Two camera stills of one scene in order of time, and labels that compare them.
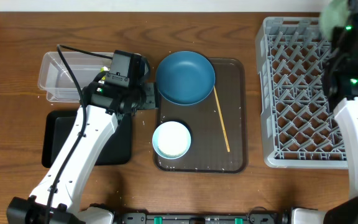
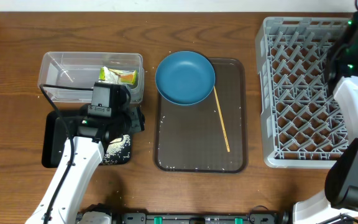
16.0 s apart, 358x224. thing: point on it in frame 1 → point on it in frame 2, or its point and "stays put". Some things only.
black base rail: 254,217 stays put
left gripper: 149,92 → 135,124
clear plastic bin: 54,78 stays put
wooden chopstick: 222,121 stays put
